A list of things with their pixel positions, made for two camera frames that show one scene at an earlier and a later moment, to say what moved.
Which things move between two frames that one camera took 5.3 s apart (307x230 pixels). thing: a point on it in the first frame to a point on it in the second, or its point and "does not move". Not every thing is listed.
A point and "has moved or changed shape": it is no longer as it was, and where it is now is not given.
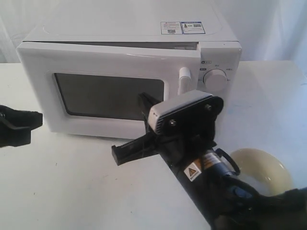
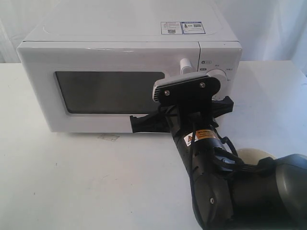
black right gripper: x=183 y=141 to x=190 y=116
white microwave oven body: x=208 y=23 does not move
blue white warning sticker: x=182 y=28 does not move
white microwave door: x=91 y=89 has moved or changed shape
